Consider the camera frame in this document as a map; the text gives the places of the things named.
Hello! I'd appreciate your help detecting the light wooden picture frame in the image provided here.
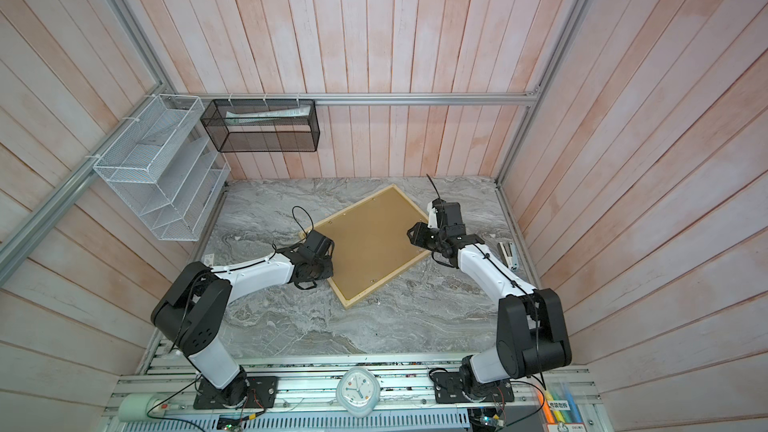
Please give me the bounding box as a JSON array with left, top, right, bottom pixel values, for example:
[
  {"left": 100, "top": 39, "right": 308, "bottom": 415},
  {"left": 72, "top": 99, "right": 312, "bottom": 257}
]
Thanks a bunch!
[{"left": 299, "top": 184, "right": 432, "bottom": 310}]

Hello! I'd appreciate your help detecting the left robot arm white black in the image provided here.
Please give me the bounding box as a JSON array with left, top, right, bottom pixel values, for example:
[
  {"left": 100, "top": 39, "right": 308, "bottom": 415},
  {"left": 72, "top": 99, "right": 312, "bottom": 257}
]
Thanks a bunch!
[{"left": 151, "top": 230, "right": 335, "bottom": 408}]

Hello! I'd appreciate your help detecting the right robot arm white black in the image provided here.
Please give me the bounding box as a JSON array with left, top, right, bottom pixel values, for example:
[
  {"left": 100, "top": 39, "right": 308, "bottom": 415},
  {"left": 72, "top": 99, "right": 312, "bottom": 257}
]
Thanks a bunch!
[{"left": 407, "top": 198, "right": 572, "bottom": 399}]

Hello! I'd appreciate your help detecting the white stapler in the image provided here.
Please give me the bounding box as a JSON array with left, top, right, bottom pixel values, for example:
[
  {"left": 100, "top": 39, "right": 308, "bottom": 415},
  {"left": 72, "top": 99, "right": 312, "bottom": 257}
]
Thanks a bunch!
[{"left": 498, "top": 242, "right": 520, "bottom": 272}]

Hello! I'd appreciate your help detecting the small white box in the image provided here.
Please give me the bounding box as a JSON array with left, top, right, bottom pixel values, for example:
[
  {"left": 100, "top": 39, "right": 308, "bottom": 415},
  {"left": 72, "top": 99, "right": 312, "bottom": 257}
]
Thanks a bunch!
[{"left": 203, "top": 253, "right": 215, "bottom": 267}]

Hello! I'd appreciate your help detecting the white round timer clock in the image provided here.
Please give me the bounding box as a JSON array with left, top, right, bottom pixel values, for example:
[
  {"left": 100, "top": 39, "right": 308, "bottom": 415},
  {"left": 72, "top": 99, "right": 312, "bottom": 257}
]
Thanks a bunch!
[{"left": 336, "top": 367, "right": 381, "bottom": 418}]

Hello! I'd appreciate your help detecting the paper in black basket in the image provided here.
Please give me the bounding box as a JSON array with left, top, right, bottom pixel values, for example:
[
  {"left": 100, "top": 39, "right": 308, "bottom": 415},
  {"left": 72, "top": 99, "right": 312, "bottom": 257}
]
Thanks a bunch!
[{"left": 224, "top": 106, "right": 312, "bottom": 127}]

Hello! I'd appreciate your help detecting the coloured markers tray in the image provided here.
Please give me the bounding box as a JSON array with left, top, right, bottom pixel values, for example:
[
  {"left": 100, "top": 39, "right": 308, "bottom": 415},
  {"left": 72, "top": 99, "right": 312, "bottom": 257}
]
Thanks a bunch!
[{"left": 539, "top": 382, "right": 591, "bottom": 432}]

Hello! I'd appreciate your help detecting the pale green emergency button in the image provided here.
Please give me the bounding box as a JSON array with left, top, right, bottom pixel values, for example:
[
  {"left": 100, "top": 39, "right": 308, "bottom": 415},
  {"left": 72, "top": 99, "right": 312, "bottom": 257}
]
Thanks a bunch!
[{"left": 117, "top": 393, "right": 167, "bottom": 423}]

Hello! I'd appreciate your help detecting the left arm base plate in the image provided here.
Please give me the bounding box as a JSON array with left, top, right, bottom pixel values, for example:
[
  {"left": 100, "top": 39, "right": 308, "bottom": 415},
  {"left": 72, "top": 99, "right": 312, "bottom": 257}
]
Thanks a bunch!
[{"left": 193, "top": 375, "right": 278, "bottom": 410}]

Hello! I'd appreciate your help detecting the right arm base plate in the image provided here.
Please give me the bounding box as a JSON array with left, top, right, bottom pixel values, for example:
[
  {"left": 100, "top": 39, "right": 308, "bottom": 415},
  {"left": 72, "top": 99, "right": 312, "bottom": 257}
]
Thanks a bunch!
[{"left": 428, "top": 368, "right": 515, "bottom": 405}]

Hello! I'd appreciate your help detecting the black wire mesh basket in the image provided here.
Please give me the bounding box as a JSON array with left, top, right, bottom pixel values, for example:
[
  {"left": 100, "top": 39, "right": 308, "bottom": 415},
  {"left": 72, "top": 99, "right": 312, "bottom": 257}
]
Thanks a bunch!
[{"left": 201, "top": 98, "right": 321, "bottom": 153}]

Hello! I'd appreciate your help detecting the white wire mesh shelf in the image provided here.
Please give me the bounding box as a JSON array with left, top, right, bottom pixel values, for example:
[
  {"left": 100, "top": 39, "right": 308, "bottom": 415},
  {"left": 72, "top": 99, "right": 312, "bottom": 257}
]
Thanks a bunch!
[{"left": 94, "top": 95, "right": 230, "bottom": 242}]

